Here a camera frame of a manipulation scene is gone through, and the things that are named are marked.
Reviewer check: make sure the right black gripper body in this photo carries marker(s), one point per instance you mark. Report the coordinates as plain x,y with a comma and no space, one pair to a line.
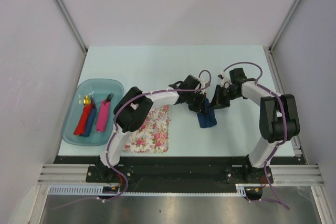
228,95

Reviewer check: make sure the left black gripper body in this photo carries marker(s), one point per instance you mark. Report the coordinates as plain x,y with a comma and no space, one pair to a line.
194,100

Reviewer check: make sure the dark blue paper napkin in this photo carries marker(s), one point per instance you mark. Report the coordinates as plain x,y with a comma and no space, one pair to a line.
208,119

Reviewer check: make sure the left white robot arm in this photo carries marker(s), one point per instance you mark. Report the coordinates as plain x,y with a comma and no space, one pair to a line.
130,113

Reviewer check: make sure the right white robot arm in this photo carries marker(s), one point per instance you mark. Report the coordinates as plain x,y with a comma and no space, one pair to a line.
278,115

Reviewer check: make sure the black utensil in pink roll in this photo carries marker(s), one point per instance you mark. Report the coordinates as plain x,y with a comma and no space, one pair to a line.
109,97

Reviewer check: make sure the pink napkin roll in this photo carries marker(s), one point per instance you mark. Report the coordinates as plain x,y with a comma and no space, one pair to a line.
103,116

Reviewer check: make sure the blue napkin roll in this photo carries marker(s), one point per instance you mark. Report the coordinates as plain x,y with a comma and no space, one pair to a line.
90,121

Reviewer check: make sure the gold utensil in roll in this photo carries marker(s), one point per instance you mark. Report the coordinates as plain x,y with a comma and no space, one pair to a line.
88,100

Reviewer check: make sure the teal plastic tray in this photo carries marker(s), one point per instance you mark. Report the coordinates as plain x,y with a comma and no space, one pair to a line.
99,89

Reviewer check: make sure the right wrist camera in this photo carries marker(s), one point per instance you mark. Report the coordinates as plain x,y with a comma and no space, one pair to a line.
225,81

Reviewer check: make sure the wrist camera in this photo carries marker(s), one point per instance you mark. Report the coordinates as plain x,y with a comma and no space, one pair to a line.
225,81
204,84

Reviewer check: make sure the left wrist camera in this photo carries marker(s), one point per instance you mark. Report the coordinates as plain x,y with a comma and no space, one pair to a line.
204,84

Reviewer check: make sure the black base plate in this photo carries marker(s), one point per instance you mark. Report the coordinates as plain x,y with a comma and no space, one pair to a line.
178,174

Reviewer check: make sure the aluminium frame rail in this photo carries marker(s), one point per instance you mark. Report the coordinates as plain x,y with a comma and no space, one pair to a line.
283,175

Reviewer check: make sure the white cable duct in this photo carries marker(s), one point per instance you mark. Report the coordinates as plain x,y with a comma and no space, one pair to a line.
81,190

